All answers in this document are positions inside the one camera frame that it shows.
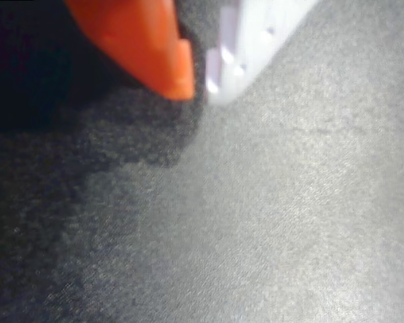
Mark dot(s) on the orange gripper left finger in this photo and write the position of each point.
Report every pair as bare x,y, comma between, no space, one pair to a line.
144,43

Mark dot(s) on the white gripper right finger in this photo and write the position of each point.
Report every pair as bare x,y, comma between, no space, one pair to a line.
252,37

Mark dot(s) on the black table mat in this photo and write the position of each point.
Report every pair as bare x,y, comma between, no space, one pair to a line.
272,202

